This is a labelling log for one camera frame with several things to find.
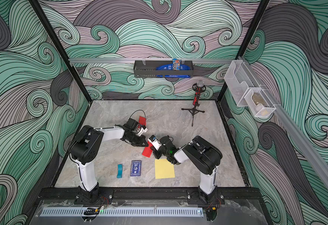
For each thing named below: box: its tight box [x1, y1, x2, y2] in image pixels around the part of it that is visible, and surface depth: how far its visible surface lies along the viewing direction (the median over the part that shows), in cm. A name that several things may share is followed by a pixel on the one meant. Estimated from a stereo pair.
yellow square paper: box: [154, 158, 176, 180], surface depth 85 cm
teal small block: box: [116, 164, 123, 179], surface depth 84 cm
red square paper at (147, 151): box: [141, 140, 154, 158], surface depth 92 cm
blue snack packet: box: [156, 58, 191, 78], surface depth 93 cm
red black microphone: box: [192, 79, 207, 107], surface depth 98 cm
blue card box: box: [130, 160, 142, 177], surface depth 83 cm
